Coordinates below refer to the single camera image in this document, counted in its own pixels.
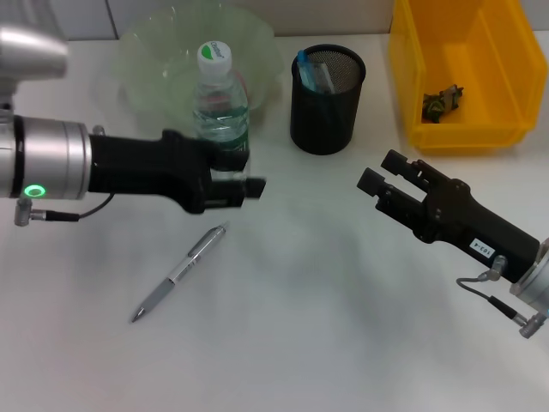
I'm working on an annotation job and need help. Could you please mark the blue scissors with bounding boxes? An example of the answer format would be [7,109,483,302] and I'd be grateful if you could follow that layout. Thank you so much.
[296,48,321,93]

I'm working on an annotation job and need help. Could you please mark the clear green-label water bottle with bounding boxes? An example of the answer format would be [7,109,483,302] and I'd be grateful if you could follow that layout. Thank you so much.
[192,39,252,182]

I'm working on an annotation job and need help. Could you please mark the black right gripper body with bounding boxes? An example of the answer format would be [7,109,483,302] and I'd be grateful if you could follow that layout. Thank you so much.
[411,178,541,284]

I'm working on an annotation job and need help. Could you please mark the translucent green fruit plate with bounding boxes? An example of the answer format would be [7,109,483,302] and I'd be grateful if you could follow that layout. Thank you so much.
[109,3,285,132]

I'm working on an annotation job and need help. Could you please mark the green plastic wrapper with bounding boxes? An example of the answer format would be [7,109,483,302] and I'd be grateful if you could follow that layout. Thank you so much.
[421,85,466,124]

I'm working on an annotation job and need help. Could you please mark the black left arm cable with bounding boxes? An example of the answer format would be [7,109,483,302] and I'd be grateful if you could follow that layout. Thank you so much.
[14,192,118,228]

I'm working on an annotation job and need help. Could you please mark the yellow plastic bin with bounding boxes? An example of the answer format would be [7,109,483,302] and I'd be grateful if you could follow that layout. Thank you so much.
[388,0,549,151]

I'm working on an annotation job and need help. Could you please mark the black mesh pen holder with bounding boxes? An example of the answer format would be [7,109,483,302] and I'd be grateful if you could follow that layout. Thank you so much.
[289,44,367,156]

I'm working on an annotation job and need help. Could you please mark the silver pen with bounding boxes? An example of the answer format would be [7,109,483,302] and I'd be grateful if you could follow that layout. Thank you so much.
[129,220,231,324]

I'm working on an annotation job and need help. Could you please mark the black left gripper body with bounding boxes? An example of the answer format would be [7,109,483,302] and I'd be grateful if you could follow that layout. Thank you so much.
[87,128,215,215]

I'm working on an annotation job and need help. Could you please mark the clear plastic ruler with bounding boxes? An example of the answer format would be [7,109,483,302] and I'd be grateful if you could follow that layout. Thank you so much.
[305,61,337,94]

